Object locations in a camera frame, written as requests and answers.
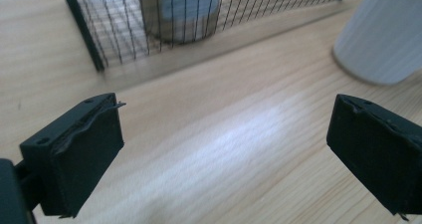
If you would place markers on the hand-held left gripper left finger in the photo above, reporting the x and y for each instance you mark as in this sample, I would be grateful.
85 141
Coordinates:
83 157

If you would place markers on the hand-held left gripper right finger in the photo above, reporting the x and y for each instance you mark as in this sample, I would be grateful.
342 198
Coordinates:
375 151

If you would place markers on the white mug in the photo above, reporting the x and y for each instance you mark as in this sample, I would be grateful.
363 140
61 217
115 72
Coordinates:
381 35

